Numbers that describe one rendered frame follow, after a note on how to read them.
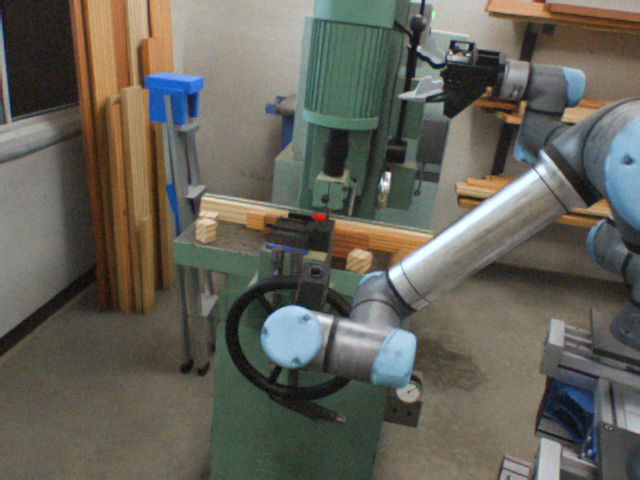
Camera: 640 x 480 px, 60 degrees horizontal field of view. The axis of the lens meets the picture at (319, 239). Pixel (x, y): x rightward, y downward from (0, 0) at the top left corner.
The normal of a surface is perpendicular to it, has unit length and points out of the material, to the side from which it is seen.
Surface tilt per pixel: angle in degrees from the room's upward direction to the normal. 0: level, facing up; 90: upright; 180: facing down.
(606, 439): 0
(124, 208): 87
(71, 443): 1
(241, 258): 90
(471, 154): 90
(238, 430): 90
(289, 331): 60
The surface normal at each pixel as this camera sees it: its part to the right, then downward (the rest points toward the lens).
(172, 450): 0.11, -0.92
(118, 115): 0.99, 0.12
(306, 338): -0.10, -0.15
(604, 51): -0.15, 0.36
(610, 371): -0.40, 0.31
